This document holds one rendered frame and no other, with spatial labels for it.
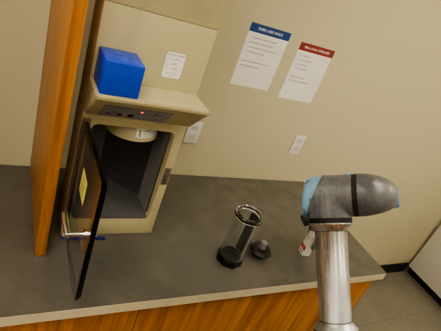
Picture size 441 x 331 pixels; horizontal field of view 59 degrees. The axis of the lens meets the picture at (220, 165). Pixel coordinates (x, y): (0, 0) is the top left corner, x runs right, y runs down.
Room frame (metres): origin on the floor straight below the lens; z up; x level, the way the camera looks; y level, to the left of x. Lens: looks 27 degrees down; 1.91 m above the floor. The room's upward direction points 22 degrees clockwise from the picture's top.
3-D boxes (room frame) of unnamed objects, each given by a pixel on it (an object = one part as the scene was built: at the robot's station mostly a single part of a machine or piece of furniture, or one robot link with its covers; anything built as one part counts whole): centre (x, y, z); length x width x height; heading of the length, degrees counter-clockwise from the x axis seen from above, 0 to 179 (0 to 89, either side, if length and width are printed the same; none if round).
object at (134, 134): (1.16, 0.32, 1.34); 0.18 x 0.18 x 0.05
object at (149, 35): (1.17, 0.35, 1.33); 0.32 x 0.25 x 0.77; 124
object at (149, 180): (1.17, 0.35, 1.19); 0.26 x 0.24 x 0.35; 124
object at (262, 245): (1.28, -0.27, 0.97); 0.09 x 0.09 x 0.07
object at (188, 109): (1.02, 0.25, 1.46); 0.32 x 0.12 x 0.10; 124
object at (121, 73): (0.96, 0.33, 1.56); 0.10 x 0.10 x 0.09; 34
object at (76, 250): (0.84, 0.31, 1.19); 0.30 x 0.01 x 0.40; 34
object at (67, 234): (0.76, 0.29, 1.20); 0.10 x 0.05 x 0.03; 34
